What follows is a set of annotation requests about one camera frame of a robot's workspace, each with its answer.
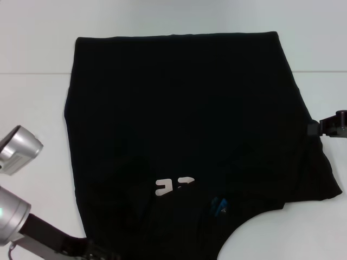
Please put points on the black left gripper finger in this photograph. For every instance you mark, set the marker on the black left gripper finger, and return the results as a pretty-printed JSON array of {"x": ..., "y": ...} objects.
[{"x": 100, "y": 252}]

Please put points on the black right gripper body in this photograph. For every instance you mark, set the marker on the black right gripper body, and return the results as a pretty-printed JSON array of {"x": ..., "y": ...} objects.
[{"x": 336, "y": 124}]

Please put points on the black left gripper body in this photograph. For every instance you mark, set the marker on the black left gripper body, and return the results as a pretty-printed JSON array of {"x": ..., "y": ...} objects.
[{"x": 54, "y": 235}]

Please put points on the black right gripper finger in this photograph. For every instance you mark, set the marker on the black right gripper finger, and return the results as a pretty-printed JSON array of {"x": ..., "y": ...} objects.
[{"x": 314, "y": 129}]

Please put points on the black shirt with FREE print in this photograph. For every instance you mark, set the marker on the black shirt with FREE print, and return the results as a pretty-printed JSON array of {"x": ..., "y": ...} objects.
[{"x": 189, "y": 108}]

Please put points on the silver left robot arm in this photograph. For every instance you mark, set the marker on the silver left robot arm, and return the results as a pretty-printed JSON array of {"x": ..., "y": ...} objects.
[{"x": 13, "y": 214}]

